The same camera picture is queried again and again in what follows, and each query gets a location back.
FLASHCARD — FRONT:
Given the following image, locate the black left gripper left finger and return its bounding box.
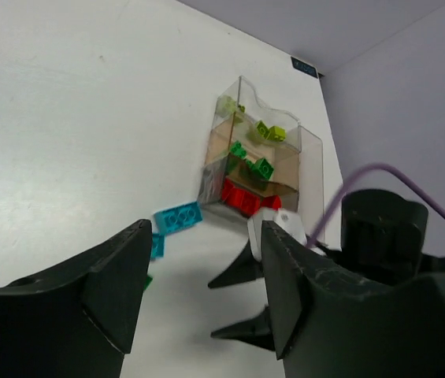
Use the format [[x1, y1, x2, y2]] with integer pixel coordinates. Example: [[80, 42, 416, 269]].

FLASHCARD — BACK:
[[0, 220, 152, 377]]

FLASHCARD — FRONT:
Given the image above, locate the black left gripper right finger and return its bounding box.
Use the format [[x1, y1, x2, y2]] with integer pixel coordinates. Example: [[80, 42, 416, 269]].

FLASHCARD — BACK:
[[261, 222, 445, 377]]

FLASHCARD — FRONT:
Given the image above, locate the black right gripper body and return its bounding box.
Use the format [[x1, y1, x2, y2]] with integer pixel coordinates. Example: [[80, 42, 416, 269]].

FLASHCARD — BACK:
[[324, 189, 445, 286]]

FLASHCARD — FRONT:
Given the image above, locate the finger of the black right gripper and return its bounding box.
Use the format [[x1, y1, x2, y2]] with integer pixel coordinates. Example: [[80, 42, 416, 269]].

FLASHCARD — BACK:
[[210, 306, 275, 351], [208, 243, 264, 289]]

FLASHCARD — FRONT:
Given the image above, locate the red long lego brick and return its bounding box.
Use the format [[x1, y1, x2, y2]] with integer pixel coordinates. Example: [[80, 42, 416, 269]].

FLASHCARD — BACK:
[[221, 178, 261, 217]]

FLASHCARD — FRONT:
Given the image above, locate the green small lego brick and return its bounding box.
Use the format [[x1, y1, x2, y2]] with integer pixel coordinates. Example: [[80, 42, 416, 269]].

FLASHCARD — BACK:
[[144, 275, 153, 290], [250, 157, 274, 181]]

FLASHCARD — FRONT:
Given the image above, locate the blue small lego brick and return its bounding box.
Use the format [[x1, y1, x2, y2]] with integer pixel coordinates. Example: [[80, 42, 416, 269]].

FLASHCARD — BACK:
[[150, 233, 165, 261]]

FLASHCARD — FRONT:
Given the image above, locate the blue long lego brick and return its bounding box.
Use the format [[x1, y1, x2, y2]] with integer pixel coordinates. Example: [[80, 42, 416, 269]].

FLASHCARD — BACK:
[[154, 202, 202, 235]]

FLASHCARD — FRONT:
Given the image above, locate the green long lego brick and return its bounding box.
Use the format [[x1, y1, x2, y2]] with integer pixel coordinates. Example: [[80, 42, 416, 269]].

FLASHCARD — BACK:
[[228, 140, 253, 172]]

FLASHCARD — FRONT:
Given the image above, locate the red curved lego piece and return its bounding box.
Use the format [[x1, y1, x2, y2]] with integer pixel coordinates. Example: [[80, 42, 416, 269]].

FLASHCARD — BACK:
[[261, 195, 282, 210]]

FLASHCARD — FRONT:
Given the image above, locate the lime sloped lego brick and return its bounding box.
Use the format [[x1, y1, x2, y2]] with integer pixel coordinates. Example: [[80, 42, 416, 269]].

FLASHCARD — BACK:
[[247, 120, 269, 145]]

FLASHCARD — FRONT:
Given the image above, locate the grey wavy container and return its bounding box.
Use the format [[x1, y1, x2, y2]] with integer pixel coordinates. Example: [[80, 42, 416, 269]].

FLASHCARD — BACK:
[[198, 154, 299, 218]]

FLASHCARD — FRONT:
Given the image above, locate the orange wavy container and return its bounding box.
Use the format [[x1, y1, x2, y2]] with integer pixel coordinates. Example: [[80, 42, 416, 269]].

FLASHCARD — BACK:
[[203, 120, 301, 197]]

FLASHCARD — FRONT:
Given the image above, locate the clear wavy container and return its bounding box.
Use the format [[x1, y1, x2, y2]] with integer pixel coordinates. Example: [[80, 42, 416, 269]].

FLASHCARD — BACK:
[[212, 76, 302, 152]]

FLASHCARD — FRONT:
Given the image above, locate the blue table label right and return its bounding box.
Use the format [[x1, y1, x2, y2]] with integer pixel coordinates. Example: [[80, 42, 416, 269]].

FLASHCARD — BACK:
[[291, 56, 319, 79]]

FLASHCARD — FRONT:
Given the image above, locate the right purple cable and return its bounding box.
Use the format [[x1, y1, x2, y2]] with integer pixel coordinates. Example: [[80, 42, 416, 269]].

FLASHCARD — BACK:
[[306, 161, 445, 249]]

